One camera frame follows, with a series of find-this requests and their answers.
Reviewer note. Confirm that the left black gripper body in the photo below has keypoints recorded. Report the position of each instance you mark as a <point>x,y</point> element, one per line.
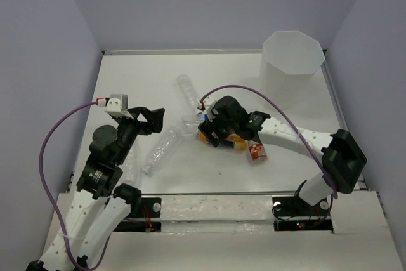
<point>129,129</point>

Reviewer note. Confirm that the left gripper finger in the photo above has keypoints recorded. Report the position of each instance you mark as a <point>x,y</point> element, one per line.
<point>140,115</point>
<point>156,120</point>

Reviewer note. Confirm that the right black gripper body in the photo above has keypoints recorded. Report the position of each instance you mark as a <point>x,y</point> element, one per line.
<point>224,127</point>

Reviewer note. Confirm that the orange juice bottle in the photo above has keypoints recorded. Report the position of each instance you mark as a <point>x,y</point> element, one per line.
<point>232,141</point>

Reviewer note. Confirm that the red cap small bottle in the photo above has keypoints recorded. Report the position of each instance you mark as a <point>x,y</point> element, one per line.
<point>257,152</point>

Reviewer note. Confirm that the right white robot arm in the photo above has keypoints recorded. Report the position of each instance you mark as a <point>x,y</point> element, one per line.
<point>338,155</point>

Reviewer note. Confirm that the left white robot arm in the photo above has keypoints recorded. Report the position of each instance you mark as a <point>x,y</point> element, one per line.
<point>100,203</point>

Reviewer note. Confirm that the clear bottle near left arm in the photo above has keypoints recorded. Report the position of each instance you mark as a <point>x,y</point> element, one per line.
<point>158,157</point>

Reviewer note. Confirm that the white octagonal plastic bin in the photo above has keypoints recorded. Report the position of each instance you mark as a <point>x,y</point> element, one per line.
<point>289,59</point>

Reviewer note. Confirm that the blue label water bottle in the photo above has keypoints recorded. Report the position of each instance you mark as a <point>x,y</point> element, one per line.
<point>190,123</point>

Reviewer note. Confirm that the clear bottle blue-white cap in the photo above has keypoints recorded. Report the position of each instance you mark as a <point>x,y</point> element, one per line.
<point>189,93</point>

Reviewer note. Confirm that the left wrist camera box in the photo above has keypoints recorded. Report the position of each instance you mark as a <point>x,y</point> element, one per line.
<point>117,106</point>

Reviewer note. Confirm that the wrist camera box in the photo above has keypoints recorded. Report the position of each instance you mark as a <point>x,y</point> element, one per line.
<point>117,106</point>
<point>205,109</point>

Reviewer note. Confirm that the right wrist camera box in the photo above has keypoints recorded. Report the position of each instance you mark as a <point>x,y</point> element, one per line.
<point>205,109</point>

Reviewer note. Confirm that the metal rail front edge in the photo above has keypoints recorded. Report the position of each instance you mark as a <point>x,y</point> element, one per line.
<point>284,192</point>

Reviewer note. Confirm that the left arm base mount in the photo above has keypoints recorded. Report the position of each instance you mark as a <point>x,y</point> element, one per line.
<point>144,218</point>

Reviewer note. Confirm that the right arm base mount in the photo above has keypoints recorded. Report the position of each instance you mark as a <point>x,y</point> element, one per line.
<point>291,214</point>

